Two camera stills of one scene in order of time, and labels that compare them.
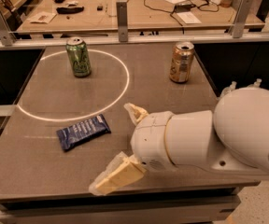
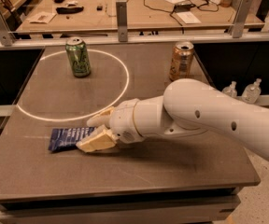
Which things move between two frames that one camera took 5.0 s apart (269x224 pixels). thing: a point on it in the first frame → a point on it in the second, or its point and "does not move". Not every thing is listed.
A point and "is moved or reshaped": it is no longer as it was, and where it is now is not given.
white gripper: x=149 y=140 → x=124 y=120
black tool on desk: x=69 y=10 does not move
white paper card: x=189 y=18 does not move
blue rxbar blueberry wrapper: x=83 y=133 is moved or reshaped
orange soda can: x=181 y=62 does not move
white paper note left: x=42 y=18 does not move
